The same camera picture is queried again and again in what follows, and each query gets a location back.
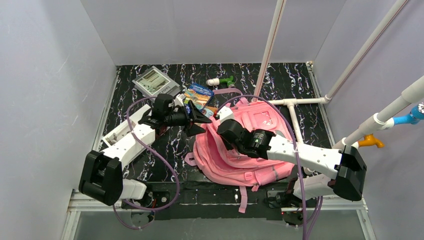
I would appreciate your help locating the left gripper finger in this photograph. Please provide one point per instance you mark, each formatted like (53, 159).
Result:
(193, 130)
(195, 116)

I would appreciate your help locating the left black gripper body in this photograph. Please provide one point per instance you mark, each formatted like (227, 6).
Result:
(191, 119)

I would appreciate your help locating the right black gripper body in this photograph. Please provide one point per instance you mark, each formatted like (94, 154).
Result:
(228, 133)

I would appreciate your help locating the blue treehouse story book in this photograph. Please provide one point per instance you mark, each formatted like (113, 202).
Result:
(199, 95)

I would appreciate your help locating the pink student backpack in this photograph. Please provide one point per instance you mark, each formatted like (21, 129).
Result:
(228, 167)

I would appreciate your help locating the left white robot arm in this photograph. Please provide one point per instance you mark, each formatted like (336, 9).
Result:
(102, 173)

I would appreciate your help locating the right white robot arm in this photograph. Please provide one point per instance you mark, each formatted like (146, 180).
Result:
(342, 172)

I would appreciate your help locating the orange thin book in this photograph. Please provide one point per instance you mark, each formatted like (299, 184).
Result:
(209, 111)

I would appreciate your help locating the grey furniture catalogue book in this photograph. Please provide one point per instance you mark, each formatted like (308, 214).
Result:
(153, 82)

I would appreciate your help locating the green and white faucet toy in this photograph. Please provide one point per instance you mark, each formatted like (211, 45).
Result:
(229, 81)

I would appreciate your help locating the orange tap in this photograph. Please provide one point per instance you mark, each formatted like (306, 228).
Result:
(369, 140)

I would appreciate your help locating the blue tap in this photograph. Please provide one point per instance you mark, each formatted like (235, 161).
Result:
(415, 115)

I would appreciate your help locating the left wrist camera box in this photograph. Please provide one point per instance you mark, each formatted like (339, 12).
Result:
(179, 100)

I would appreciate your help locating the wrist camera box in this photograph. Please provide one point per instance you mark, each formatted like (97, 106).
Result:
(179, 100)
(225, 113)

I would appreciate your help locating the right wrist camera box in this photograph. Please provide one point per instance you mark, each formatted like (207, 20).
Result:
(225, 113)

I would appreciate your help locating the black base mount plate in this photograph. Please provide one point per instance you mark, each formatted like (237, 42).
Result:
(208, 200)

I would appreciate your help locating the aluminium rail frame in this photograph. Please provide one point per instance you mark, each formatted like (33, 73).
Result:
(88, 219)

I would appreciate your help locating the white PVC pipe frame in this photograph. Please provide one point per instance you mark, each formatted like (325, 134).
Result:
(337, 29)

